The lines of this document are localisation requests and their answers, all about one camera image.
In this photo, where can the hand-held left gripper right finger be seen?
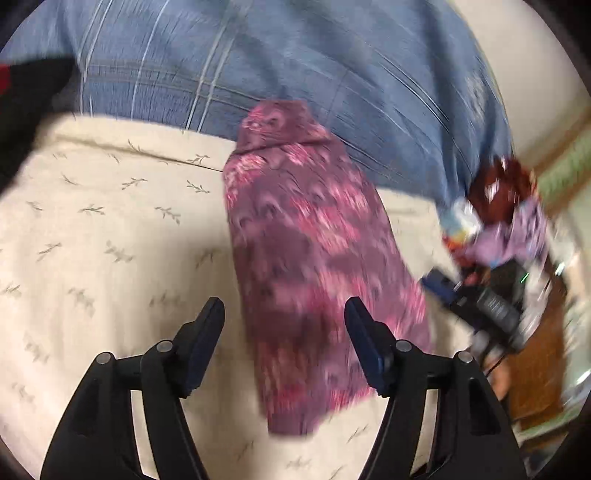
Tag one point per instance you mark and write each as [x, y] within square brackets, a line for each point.
[367, 350]

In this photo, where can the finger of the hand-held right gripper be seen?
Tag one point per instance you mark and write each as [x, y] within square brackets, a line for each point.
[438, 284]

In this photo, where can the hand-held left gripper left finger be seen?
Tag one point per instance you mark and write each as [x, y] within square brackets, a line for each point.
[203, 353]

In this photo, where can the maroon floral garment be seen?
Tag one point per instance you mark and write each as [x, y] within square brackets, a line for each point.
[314, 258]

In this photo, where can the white multicoloured cloth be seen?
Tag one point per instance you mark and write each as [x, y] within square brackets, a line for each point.
[461, 221]

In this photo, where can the light purple cloth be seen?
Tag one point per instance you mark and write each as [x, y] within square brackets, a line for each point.
[517, 235]

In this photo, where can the rust red cloth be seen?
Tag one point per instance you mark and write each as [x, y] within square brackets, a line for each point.
[503, 184]

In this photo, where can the cream leaf-print sheet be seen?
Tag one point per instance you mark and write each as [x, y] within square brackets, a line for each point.
[115, 230]

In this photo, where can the blue plaid blanket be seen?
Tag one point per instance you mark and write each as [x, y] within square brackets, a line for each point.
[300, 55]

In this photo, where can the black and red garment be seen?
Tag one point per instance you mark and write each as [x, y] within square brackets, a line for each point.
[27, 101]

